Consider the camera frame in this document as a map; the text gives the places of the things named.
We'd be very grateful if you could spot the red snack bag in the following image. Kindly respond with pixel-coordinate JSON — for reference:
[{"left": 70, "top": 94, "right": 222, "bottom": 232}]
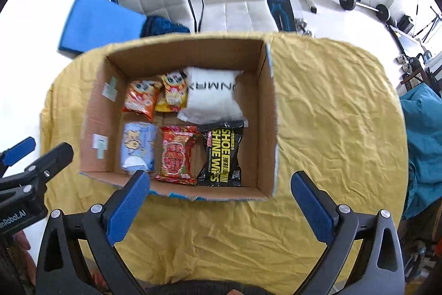
[{"left": 154, "top": 125, "right": 199, "bottom": 186}]

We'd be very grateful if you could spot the black speaker box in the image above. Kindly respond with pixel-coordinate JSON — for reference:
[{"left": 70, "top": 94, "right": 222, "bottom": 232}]
[{"left": 397, "top": 14, "right": 414, "bottom": 34}]

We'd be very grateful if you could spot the black shoe wipes pack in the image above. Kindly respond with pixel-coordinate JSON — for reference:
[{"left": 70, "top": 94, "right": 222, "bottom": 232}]
[{"left": 197, "top": 121, "right": 244, "bottom": 187}]

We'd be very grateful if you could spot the barbell on floor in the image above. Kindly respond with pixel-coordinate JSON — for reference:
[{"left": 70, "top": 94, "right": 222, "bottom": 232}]
[{"left": 339, "top": 0, "right": 390, "bottom": 23}]

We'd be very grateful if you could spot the orange panda snack bag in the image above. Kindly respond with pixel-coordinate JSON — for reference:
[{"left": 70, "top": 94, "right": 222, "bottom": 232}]
[{"left": 121, "top": 80, "right": 162, "bottom": 121}]

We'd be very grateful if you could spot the yellow panda snack bag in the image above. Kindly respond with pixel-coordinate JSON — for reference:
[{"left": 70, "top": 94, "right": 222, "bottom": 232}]
[{"left": 155, "top": 70, "right": 188, "bottom": 113}]

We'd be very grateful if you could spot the light blue tissue pack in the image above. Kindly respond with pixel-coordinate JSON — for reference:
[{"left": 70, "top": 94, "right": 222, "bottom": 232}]
[{"left": 120, "top": 122, "right": 157, "bottom": 174}]

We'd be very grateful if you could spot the blue foam mat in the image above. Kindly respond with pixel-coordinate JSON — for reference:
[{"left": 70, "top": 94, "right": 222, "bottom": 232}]
[{"left": 58, "top": 0, "right": 146, "bottom": 58}]

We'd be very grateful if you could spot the yellow tablecloth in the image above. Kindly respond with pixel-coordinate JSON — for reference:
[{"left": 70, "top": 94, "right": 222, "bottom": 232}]
[{"left": 40, "top": 33, "right": 408, "bottom": 294}]

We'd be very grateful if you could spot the dark wooden chair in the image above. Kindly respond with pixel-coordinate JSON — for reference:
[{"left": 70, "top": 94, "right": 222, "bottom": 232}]
[{"left": 400, "top": 53, "right": 442, "bottom": 96}]

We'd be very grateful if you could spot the open cardboard box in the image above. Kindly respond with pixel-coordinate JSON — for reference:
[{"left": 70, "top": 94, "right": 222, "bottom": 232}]
[{"left": 78, "top": 36, "right": 280, "bottom": 202}]

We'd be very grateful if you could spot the black blue bench pad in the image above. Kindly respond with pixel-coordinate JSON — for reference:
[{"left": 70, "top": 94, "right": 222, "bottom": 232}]
[{"left": 267, "top": 0, "right": 296, "bottom": 32}]

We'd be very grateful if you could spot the white pillow pack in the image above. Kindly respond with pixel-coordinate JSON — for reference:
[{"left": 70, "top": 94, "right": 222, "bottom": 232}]
[{"left": 177, "top": 67, "right": 248, "bottom": 126}]

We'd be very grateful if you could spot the dark blue fuzzy cloth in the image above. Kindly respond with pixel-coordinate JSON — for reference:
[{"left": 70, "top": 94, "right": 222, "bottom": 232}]
[{"left": 140, "top": 16, "right": 190, "bottom": 38}]

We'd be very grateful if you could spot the teal bean bag cover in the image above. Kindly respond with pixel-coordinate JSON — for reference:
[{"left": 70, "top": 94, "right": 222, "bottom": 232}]
[{"left": 400, "top": 84, "right": 441, "bottom": 219}]

